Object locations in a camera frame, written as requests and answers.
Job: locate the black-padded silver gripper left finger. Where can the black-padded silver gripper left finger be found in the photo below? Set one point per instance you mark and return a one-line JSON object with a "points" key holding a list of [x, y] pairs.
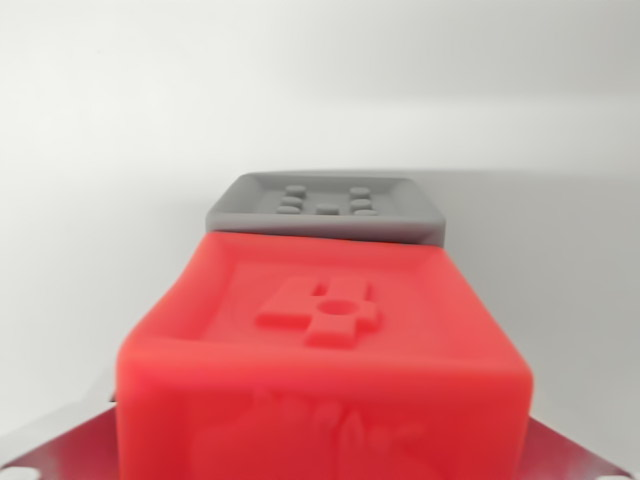
{"points": [[85, 450]]}

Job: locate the grey embossed rubber cube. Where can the grey embossed rubber cube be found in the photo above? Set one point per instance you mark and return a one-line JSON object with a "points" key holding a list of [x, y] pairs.
{"points": [[325, 220]]}

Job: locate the red embossed rubber cube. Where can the red embossed rubber cube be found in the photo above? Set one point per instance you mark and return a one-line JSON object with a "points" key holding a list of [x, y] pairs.
{"points": [[325, 400]]}

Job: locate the black-padded silver gripper right finger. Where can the black-padded silver gripper right finger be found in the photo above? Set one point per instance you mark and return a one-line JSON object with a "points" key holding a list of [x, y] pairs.
{"points": [[555, 457]]}

